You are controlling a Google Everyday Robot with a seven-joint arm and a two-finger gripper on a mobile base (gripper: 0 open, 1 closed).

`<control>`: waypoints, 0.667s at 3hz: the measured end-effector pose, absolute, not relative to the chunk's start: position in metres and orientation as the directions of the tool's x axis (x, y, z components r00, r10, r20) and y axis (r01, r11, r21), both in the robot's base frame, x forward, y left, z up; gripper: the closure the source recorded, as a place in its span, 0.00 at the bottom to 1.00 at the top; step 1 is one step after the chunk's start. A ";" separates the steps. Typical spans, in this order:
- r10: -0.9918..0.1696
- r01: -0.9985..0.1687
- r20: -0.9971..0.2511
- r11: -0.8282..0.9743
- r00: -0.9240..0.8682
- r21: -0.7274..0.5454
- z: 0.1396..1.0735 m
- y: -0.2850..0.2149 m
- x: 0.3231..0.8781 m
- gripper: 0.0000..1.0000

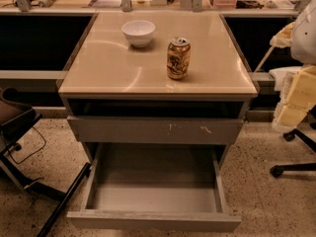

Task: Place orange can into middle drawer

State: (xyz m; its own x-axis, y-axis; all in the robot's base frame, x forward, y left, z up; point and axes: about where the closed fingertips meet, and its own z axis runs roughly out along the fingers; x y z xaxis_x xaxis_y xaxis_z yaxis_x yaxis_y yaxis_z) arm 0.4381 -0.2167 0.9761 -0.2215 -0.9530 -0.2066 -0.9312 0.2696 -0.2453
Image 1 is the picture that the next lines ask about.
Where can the open grey middle drawer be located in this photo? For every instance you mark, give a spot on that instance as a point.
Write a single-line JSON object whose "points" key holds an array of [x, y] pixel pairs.
{"points": [[155, 187]]}

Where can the grey drawer cabinet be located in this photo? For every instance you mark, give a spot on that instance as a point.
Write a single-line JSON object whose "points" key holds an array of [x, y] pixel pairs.
{"points": [[110, 78]]}

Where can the white ceramic bowl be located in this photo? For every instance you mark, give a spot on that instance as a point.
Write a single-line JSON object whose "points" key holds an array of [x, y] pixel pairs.
{"points": [[138, 33]]}

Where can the white handled stick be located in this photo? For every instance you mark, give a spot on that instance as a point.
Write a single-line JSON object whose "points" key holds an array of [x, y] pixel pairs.
{"points": [[261, 63]]}

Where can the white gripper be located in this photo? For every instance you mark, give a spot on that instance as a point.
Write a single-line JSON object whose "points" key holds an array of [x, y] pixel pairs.
{"points": [[305, 37]]}

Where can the closed grey top drawer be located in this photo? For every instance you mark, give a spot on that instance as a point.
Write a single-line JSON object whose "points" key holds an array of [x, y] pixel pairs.
{"points": [[156, 130]]}

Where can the orange soda can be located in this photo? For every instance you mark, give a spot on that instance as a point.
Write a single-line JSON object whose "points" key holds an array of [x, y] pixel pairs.
{"points": [[178, 58]]}

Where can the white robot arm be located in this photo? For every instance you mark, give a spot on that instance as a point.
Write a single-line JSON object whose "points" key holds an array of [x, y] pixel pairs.
{"points": [[303, 37]]}

